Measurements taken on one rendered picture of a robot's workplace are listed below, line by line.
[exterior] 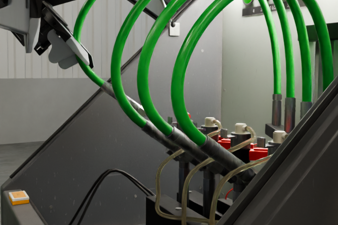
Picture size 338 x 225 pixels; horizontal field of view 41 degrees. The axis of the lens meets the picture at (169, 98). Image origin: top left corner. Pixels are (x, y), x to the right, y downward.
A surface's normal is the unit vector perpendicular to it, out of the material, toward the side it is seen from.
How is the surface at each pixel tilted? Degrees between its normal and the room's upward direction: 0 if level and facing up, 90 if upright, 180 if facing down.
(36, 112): 90
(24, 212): 0
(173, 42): 90
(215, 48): 90
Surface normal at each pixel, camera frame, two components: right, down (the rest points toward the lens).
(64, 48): -0.17, -0.18
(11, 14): 0.45, 0.12
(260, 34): -0.89, 0.03
